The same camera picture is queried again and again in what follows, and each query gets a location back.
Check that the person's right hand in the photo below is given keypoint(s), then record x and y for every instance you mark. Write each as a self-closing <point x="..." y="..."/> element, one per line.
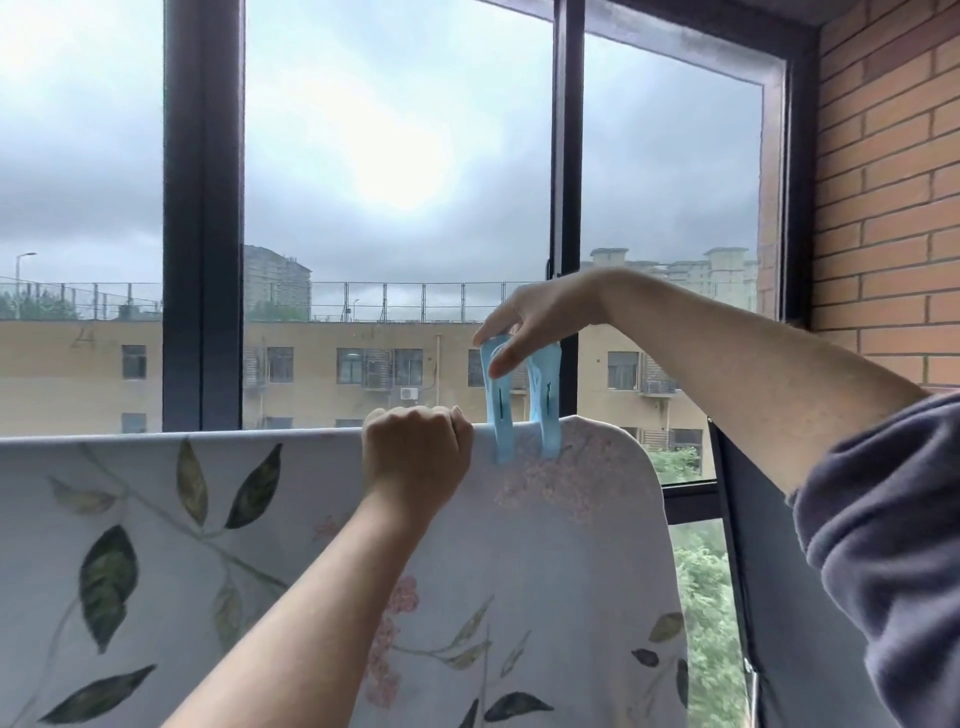
<point x="555" y="307"/>

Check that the light blue clothes peg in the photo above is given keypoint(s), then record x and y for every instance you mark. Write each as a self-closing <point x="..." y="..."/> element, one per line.
<point x="499" y="420"/>

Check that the street lamp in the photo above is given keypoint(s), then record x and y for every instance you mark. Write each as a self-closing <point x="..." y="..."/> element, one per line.
<point x="26" y="256"/>

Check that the floral light blue bedsheet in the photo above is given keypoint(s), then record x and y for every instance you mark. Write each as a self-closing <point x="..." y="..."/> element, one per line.
<point x="225" y="562"/>

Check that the person's dark right sleeve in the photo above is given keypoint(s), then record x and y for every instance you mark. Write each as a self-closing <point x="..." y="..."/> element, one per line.
<point x="892" y="540"/>

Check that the person's right forearm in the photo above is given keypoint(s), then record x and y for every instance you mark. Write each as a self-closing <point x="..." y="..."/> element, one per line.
<point x="765" y="382"/>

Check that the grey tall apartment block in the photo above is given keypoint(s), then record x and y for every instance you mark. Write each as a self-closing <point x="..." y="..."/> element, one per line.
<point x="274" y="285"/>

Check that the person's left forearm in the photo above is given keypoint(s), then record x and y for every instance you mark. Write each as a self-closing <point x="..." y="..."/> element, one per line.
<point x="315" y="630"/>

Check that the person's left hand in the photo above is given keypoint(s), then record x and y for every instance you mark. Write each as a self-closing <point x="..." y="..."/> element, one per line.
<point x="416" y="457"/>

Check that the white tall apartment buildings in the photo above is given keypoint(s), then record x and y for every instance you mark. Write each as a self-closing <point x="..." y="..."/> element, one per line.
<point x="720" y="274"/>

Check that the black flat panel board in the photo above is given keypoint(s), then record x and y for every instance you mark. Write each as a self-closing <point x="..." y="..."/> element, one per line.
<point x="787" y="585"/>

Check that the long beige building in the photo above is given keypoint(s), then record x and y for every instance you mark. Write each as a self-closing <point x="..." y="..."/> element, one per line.
<point x="75" y="375"/>

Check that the black metal window frame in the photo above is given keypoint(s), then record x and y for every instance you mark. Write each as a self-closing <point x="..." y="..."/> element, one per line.
<point x="202" y="225"/>

